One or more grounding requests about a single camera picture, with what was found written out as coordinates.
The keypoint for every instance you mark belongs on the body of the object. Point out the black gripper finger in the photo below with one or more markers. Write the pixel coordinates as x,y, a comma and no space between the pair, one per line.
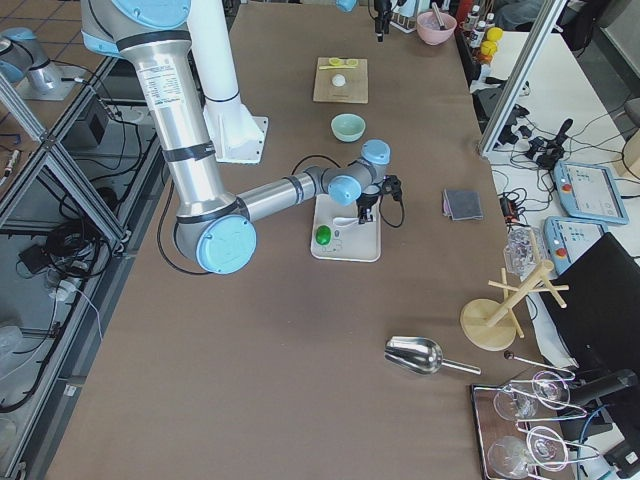
365,215
381,26

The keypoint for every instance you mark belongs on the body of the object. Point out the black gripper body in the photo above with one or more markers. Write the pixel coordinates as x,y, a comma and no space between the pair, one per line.
380,10
368,199

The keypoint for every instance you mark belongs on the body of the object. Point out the white ceramic soup spoon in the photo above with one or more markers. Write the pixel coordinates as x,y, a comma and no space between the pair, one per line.
345,222

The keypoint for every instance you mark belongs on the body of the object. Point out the white steamed bun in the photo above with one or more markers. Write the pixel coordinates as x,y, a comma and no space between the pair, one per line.
338,80

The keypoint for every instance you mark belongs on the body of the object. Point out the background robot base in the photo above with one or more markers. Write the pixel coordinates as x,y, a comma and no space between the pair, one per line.
25,63

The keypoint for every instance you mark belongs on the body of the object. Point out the pink ribbed bowl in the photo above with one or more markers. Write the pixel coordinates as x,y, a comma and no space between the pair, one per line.
429,29

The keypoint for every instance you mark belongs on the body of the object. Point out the mint green bowl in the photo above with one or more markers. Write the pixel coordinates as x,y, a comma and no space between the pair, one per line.
348,127

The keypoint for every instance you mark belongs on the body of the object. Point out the beige rabbit serving tray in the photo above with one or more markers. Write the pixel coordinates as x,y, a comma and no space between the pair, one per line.
361,243

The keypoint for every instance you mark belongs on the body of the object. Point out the light blue cup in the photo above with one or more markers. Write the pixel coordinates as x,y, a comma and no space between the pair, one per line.
407,9

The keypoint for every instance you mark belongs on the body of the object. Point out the green bell pepper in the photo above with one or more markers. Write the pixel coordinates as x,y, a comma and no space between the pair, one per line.
323,235

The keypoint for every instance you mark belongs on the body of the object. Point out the upper lemon slice stack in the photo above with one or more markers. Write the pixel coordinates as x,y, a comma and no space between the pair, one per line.
335,62

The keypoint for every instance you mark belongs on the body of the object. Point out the yellow plastic knife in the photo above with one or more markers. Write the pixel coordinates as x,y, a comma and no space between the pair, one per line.
331,67

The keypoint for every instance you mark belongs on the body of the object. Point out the wooden cutting board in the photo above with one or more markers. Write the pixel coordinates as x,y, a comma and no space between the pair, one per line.
354,92

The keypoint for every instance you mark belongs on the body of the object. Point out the grey folded cloth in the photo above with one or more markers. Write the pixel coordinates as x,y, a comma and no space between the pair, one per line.
462,205

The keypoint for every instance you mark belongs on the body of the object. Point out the metal scoop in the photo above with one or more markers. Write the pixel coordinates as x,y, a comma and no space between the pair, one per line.
422,355

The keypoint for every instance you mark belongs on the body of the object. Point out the clear plastic container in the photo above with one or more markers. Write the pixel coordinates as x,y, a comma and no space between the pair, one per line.
521,250

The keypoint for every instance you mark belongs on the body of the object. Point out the wooden mug tree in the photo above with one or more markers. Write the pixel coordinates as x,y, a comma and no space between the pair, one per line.
493,326

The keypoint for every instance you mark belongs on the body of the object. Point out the lower teach pendant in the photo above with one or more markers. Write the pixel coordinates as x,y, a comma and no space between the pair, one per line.
567,239

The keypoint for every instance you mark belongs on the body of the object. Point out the teach pendant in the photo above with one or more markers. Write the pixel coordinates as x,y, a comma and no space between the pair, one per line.
567,239
589,192

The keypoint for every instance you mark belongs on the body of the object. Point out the upper teach pendant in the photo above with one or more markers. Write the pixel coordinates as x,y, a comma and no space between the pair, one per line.
589,192

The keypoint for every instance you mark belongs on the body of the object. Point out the upper wine glass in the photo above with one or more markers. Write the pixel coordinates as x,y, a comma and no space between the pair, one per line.
525,399

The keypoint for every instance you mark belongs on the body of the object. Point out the black monitor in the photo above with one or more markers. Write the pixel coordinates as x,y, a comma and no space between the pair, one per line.
599,326

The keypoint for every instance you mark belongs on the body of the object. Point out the wine glass rack tray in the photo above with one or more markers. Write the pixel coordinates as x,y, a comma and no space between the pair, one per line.
517,427

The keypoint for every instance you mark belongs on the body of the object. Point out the lower wine glass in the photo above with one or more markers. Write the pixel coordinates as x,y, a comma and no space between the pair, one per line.
542,451

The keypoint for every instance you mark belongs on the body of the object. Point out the white wire cup rack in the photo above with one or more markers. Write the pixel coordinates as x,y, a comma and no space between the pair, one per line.
404,24

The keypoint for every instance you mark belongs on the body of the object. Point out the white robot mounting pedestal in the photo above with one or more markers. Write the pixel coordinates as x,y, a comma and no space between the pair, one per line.
238,136

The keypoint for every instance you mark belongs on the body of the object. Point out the aluminium frame post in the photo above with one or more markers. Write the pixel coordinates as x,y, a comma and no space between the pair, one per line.
541,29

